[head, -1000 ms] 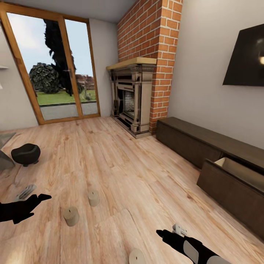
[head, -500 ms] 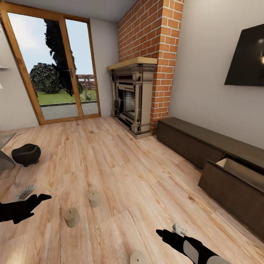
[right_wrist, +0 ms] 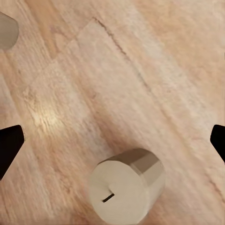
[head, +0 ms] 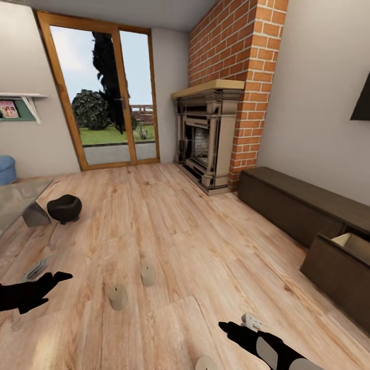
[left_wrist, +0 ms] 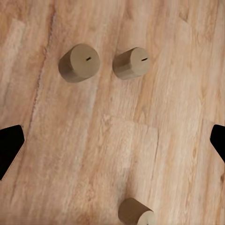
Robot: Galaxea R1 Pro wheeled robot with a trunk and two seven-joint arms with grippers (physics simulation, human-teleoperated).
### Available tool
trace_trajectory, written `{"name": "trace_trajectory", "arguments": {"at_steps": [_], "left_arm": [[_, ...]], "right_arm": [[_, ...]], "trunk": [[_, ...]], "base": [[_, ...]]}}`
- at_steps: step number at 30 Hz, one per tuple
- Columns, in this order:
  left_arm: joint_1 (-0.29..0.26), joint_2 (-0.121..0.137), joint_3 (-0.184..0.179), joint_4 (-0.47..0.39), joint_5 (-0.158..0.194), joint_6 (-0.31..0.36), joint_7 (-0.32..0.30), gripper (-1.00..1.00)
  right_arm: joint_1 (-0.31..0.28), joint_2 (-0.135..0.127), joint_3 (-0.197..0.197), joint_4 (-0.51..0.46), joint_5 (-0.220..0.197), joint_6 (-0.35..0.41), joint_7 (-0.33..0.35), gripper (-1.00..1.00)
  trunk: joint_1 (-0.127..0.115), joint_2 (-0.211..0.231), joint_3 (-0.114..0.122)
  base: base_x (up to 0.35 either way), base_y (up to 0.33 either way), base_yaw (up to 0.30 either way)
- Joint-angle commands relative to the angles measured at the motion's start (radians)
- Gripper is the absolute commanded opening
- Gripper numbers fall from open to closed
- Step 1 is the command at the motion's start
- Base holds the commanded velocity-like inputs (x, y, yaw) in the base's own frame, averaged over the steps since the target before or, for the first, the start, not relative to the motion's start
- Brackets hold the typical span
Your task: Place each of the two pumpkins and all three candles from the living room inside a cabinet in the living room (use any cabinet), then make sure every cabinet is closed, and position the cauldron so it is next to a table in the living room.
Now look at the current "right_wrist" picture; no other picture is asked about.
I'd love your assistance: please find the pillar candle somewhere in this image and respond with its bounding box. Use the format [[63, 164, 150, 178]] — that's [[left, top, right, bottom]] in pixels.
[[0, 12, 19, 50], [88, 149, 165, 225]]

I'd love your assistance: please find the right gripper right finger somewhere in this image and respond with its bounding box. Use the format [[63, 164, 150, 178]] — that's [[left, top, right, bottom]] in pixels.
[[210, 124, 225, 161]]

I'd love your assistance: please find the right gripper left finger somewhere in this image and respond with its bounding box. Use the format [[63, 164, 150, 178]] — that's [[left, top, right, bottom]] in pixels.
[[0, 125, 24, 181]]

